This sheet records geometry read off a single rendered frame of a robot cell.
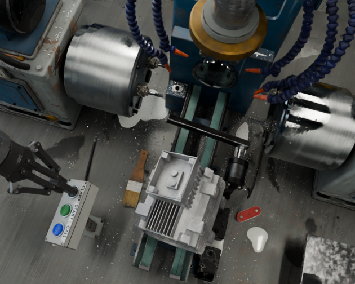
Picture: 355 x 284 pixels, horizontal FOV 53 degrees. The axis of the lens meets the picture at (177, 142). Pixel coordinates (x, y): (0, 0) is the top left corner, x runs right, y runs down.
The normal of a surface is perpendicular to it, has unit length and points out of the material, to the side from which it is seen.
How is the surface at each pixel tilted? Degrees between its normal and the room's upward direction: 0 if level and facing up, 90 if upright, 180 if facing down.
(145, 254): 0
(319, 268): 0
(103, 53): 13
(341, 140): 40
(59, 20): 0
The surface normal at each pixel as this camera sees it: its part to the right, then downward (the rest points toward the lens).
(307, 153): -0.23, 0.71
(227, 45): 0.05, -0.36
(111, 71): -0.10, 0.17
